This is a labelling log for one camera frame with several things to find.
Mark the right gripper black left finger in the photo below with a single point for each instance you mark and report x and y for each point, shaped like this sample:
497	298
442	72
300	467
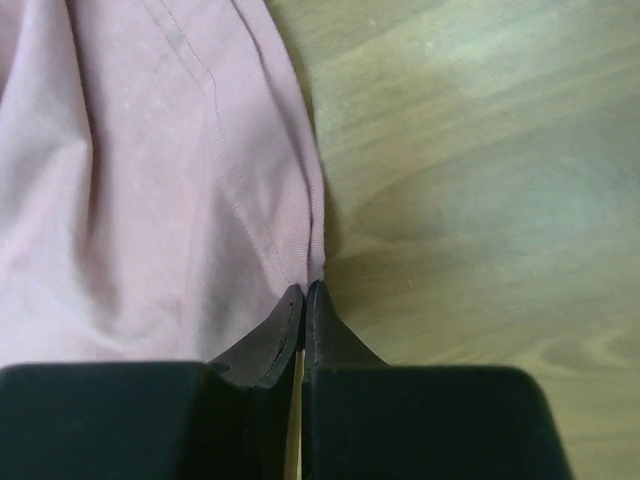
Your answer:
222	419

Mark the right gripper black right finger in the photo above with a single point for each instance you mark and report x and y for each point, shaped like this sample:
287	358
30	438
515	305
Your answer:
365	419

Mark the pink printed t shirt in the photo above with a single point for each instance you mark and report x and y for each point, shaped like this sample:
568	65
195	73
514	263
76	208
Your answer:
160	183

